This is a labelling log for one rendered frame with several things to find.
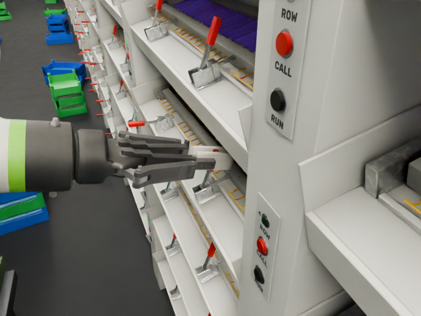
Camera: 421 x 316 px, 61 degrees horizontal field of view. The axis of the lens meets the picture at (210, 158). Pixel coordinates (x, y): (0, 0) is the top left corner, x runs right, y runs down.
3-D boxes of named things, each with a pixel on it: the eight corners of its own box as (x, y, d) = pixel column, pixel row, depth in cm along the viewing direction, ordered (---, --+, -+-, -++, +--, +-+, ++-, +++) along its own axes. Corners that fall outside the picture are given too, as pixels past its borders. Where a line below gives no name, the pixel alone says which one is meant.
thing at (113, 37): (137, 106, 103) (118, 62, 95) (106, 51, 151) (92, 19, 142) (200, 79, 107) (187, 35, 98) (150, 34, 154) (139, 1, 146)
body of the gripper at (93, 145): (71, 164, 53) (133, 164, 57) (75, 197, 46) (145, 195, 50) (73, 118, 50) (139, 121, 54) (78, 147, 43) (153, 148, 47)
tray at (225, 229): (245, 303, 49) (231, 262, 43) (144, 119, 96) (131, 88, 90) (366, 236, 52) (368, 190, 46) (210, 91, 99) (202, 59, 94)
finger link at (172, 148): (116, 167, 52) (114, 162, 53) (186, 164, 57) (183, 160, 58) (119, 143, 50) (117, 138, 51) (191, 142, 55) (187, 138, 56)
